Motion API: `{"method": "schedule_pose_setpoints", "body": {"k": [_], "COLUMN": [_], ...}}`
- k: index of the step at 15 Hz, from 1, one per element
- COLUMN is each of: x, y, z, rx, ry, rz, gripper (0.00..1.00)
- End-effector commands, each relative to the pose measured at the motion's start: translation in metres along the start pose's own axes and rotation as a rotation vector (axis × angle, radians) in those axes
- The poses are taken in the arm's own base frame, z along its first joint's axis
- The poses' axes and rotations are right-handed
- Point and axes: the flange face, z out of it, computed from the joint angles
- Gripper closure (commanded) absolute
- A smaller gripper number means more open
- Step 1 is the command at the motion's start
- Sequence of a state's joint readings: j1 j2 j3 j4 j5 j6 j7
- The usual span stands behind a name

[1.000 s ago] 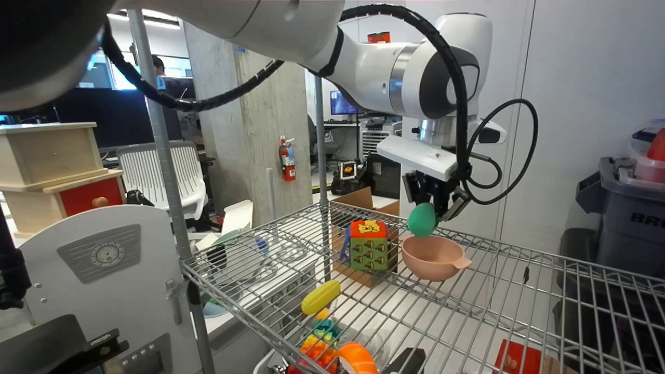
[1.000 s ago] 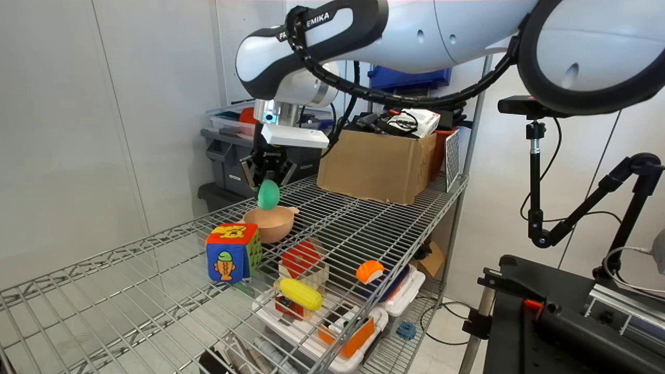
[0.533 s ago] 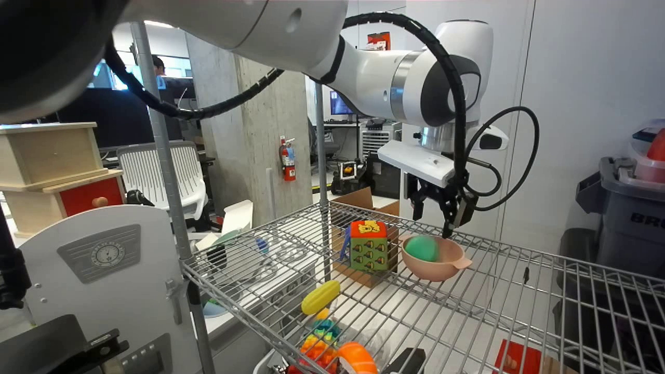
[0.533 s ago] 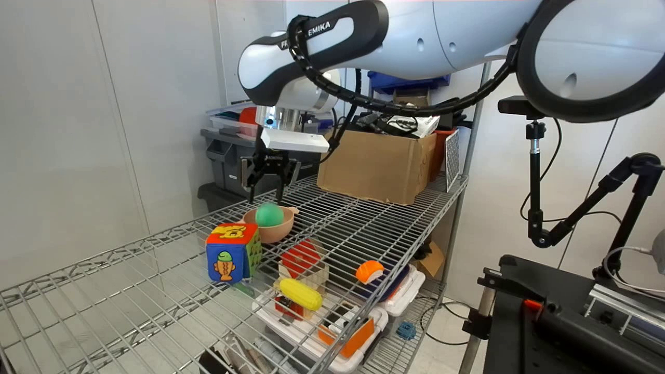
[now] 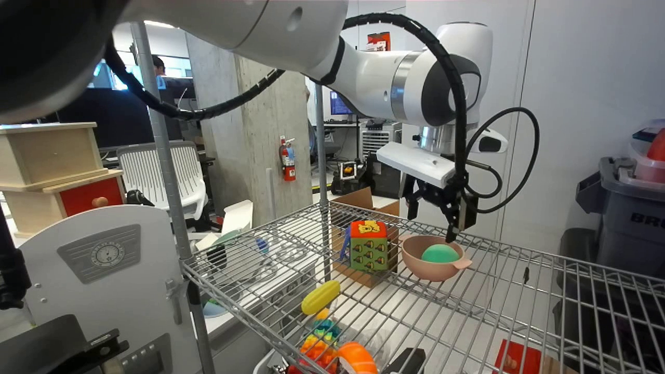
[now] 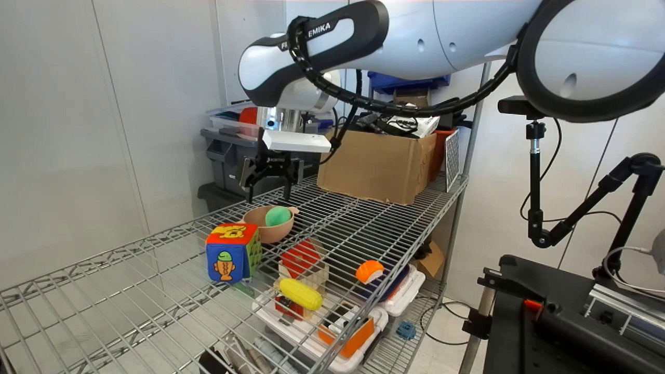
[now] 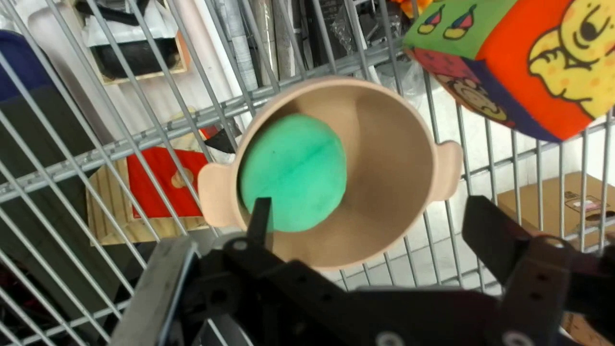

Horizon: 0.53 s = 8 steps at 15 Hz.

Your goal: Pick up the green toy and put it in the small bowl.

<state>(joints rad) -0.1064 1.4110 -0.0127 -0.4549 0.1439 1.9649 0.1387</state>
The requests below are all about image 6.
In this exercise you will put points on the black articulated camera stand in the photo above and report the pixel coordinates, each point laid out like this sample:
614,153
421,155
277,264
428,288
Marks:
538,207

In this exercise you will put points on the large brown cardboard box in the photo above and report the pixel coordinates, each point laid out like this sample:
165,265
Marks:
375,167

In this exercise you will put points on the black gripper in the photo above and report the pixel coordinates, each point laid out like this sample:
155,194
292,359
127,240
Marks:
275,165

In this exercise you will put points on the grey plastic drawer unit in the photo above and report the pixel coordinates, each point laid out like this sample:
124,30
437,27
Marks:
232,158

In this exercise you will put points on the green round toy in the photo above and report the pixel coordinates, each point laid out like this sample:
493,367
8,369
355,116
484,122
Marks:
280,217

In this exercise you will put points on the black equipment cart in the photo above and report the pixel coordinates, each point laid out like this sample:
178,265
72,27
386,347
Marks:
553,324

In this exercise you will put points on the small blue round object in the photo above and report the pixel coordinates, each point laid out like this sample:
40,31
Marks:
407,330

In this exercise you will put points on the yellow corn toy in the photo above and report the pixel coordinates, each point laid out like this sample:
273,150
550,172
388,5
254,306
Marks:
301,294

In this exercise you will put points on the white plastic storage container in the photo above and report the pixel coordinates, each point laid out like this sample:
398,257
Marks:
408,294

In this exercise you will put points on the colourful fabric toy cube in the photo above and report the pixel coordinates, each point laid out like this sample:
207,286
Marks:
229,256

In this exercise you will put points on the orange plush toy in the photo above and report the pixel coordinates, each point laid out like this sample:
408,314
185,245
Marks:
368,272

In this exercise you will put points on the small tan bowl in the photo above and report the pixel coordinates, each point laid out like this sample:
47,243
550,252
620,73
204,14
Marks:
266,233

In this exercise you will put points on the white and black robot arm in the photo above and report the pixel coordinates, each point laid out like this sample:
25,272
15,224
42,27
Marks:
450,33

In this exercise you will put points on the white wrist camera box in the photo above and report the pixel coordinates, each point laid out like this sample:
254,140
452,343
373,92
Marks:
298,141

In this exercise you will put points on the red striped wooden toy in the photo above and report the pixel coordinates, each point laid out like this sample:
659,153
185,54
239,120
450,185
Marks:
303,259

